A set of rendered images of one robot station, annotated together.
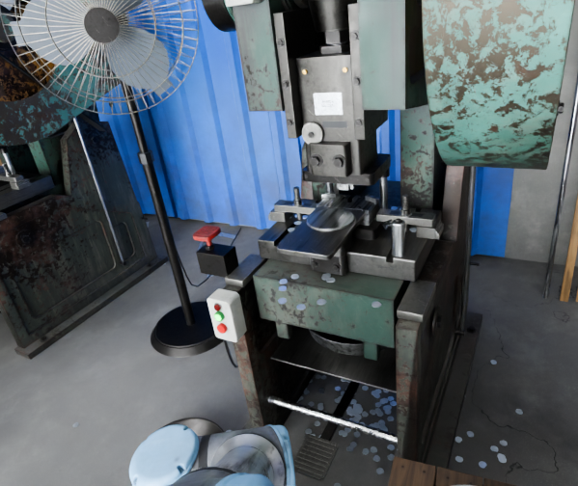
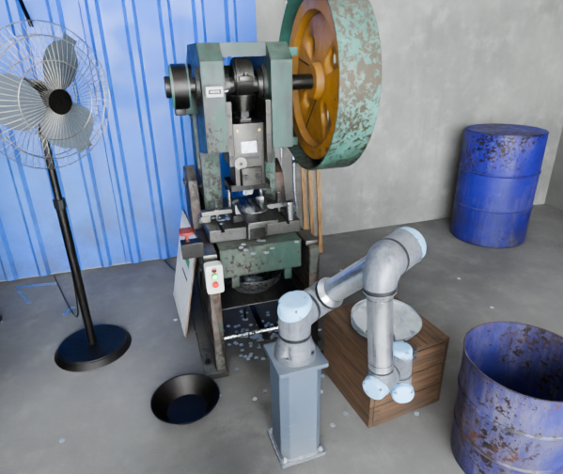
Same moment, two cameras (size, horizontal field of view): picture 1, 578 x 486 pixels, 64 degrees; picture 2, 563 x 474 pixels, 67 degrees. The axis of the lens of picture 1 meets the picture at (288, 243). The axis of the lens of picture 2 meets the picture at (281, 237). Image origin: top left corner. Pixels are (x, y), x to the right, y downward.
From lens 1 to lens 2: 126 cm
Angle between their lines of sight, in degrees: 43
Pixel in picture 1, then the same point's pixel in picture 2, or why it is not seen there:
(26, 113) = not seen: outside the picture
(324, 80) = (247, 134)
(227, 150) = (35, 207)
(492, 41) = (357, 118)
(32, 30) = not seen: outside the picture
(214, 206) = (19, 262)
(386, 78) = (284, 133)
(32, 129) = not seen: outside the picture
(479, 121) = (346, 145)
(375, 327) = (291, 257)
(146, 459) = (291, 304)
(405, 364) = (314, 267)
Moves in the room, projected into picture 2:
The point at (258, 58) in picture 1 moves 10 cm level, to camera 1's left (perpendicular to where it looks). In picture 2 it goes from (216, 124) to (197, 127)
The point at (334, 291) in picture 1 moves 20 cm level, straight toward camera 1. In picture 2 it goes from (271, 244) to (301, 257)
